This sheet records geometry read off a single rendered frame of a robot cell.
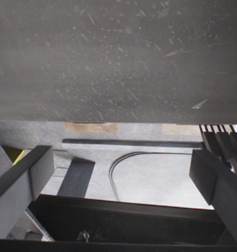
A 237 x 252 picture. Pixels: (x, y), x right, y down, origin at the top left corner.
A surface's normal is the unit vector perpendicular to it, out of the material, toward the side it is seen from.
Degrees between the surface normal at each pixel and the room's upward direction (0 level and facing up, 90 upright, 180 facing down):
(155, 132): 0
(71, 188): 90
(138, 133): 0
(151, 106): 0
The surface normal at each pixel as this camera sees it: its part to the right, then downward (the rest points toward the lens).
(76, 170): 0.04, -0.77
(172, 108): -0.15, 0.62
